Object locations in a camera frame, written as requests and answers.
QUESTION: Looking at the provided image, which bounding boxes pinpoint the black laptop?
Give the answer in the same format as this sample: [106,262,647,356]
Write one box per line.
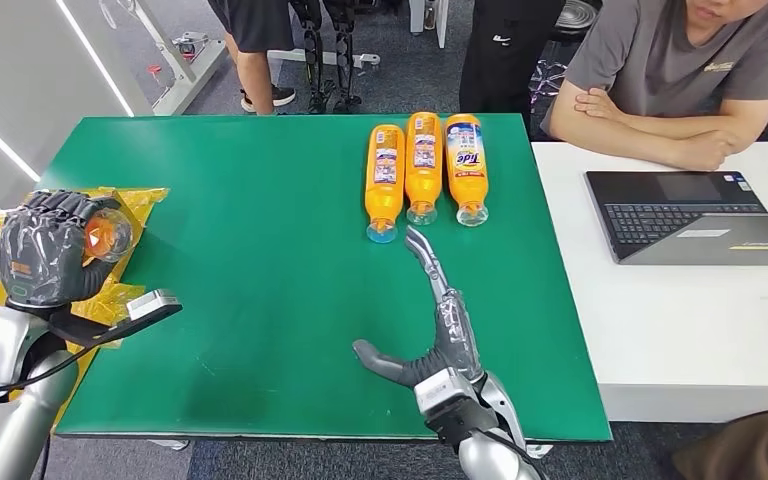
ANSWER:
[583,170,768,267]

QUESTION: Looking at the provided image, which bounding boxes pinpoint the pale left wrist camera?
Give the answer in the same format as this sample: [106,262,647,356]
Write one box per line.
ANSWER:
[49,288,183,349]

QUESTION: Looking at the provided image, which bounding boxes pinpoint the brown object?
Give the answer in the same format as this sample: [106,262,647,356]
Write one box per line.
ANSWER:
[672,406,768,480]

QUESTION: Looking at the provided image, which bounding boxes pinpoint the white furniture legs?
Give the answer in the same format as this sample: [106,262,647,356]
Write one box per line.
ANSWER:
[409,0,450,50]

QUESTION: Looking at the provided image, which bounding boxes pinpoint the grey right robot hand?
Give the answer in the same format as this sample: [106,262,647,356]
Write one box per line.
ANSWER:
[352,225,486,390]

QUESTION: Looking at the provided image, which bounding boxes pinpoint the white wheeled stand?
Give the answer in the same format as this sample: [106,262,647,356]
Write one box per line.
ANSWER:
[99,0,228,118]

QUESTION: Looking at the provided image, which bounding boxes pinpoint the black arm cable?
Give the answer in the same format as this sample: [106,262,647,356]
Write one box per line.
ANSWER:
[0,327,130,397]
[481,429,551,480]

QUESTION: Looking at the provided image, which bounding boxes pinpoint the white robot stand frame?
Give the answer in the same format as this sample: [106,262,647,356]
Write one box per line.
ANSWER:
[265,47,382,72]

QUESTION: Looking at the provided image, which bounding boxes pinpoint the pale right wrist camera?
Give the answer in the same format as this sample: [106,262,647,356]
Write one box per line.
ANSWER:
[413,367,485,417]

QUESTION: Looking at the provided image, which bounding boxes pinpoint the green table mat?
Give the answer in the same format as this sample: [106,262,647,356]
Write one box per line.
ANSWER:
[38,113,614,443]

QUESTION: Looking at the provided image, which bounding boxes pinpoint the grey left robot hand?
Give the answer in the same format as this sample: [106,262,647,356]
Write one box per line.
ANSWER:
[0,190,127,310]

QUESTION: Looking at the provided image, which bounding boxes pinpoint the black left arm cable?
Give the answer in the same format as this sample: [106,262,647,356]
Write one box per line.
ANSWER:
[0,327,130,397]

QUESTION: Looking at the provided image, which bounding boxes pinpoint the yellow taped cardboard box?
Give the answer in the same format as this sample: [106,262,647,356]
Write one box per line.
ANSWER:
[0,187,171,425]

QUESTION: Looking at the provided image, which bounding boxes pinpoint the black round stool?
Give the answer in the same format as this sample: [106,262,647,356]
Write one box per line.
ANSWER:
[528,0,603,107]

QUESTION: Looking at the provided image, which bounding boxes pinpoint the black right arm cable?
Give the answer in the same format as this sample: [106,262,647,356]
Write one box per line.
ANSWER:
[481,429,551,480]

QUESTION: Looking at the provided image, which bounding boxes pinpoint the orange detergent bottle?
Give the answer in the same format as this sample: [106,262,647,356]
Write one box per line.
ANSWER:
[0,207,136,296]
[364,123,407,245]
[445,113,490,229]
[404,111,444,227]

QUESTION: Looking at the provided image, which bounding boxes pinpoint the black humanoid robot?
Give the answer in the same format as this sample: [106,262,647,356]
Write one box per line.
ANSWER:
[289,0,367,116]

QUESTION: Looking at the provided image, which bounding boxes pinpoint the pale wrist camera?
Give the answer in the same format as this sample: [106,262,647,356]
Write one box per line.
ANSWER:
[413,367,485,417]
[49,288,183,349]

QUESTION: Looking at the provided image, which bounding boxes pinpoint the white desk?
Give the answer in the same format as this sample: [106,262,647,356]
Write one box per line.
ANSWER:
[530,140,768,425]

